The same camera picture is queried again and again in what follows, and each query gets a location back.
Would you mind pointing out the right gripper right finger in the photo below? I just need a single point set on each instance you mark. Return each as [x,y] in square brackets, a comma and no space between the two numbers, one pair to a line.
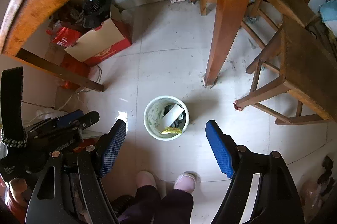
[224,149]

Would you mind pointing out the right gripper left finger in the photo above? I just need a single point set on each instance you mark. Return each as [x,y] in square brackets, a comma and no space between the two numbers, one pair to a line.
[109,146]

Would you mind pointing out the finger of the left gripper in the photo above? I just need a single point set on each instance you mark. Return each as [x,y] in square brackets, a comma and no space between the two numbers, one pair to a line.
[48,126]
[67,119]

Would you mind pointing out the yellow green snack wrapper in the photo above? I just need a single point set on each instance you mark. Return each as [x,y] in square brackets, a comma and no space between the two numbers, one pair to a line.
[171,130]

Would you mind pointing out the white paper box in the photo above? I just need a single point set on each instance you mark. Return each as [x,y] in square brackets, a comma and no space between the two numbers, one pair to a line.
[171,114]

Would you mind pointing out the white trash bin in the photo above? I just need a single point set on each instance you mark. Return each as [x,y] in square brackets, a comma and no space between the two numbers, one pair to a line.
[154,112]

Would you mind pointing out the person left hand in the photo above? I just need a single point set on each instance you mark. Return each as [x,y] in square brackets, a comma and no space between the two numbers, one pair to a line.
[20,192]

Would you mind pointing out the left pink slipper foot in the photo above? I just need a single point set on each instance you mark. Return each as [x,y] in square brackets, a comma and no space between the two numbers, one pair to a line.
[145,178]

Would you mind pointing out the pink slipper foot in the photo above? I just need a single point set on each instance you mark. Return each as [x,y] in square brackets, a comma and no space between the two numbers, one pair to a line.
[145,178]
[186,182]

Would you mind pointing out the right pink slipper foot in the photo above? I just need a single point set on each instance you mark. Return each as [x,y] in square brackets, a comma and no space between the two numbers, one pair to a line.
[186,182]

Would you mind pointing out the red gift bag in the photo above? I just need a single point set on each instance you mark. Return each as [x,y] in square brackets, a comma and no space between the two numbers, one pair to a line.
[63,36]

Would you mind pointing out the red white cardboard box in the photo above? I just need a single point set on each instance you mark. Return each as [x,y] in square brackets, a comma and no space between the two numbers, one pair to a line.
[101,43]

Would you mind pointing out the wooden stool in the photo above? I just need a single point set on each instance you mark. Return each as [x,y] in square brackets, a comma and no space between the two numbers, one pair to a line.
[307,73]

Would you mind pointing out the black desk fan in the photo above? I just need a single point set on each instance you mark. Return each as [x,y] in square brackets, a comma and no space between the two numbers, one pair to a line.
[95,12]

